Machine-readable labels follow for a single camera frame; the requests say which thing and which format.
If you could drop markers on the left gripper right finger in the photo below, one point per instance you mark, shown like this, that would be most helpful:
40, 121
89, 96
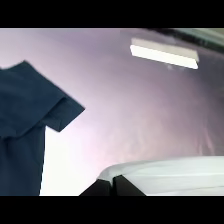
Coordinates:
126, 187

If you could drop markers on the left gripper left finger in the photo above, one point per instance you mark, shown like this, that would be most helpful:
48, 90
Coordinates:
99, 189

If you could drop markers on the dark blue T-shirt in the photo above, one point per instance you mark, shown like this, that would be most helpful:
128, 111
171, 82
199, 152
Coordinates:
23, 130

